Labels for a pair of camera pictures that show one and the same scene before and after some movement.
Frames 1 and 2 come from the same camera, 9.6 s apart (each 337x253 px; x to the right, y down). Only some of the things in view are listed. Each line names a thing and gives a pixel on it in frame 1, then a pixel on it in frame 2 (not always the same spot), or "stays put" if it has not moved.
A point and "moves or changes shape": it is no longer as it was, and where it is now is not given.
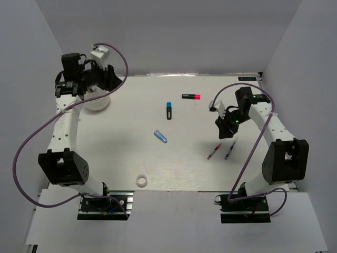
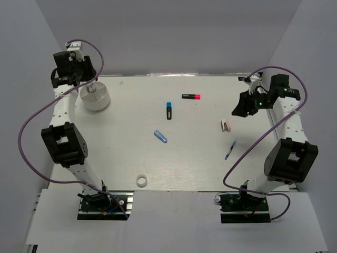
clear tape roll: (141, 180) stays put
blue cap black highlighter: (169, 110) stays put
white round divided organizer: (96, 99) stays put
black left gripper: (109, 79) -> (90, 71)
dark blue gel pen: (229, 151) stays put
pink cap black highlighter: (191, 96) stays put
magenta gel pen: (212, 153) moves or changes shape
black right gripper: (224, 132) -> (245, 105)
